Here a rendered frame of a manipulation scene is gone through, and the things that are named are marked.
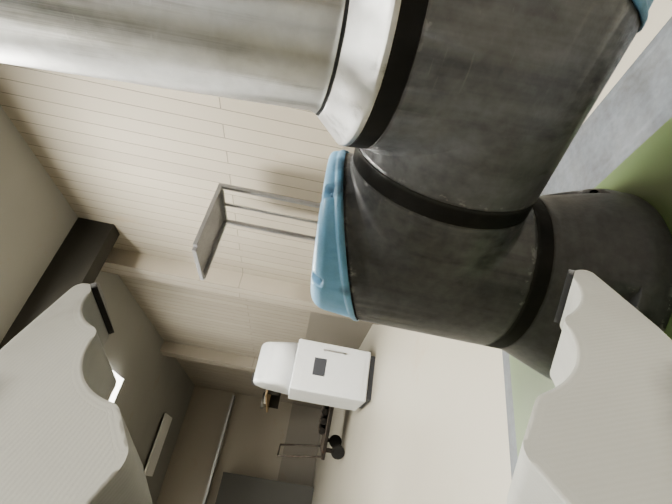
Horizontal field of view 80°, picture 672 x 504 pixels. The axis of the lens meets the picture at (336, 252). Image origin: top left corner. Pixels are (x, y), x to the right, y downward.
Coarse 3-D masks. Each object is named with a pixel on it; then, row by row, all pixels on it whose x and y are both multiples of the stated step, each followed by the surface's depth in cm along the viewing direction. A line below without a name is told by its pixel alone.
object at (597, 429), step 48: (576, 288) 10; (576, 336) 8; (624, 336) 8; (576, 384) 7; (624, 384) 7; (528, 432) 6; (576, 432) 6; (624, 432) 6; (528, 480) 6; (576, 480) 6; (624, 480) 6
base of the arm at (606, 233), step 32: (576, 192) 39; (608, 192) 36; (544, 224) 33; (576, 224) 33; (608, 224) 32; (640, 224) 32; (544, 256) 32; (576, 256) 32; (608, 256) 31; (640, 256) 31; (544, 288) 32; (640, 288) 30; (544, 320) 33; (512, 352) 37; (544, 352) 34
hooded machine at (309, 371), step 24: (264, 360) 500; (288, 360) 492; (312, 360) 487; (336, 360) 490; (360, 360) 494; (264, 384) 494; (288, 384) 477; (312, 384) 473; (336, 384) 476; (360, 384) 480
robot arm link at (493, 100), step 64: (0, 0) 18; (64, 0) 18; (128, 0) 19; (192, 0) 19; (256, 0) 19; (320, 0) 20; (384, 0) 19; (448, 0) 19; (512, 0) 20; (576, 0) 20; (640, 0) 20; (64, 64) 22; (128, 64) 21; (192, 64) 21; (256, 64) 22; (320, 64) 22; (384, 64) 20; (448, 64) 21; (512, 64) 21; (576, 64) 22; (384, 128) 24; (448, 128) 24; (512, 128) 23; (576, 128) 26; (448, 192) 26; (512, 192) 27
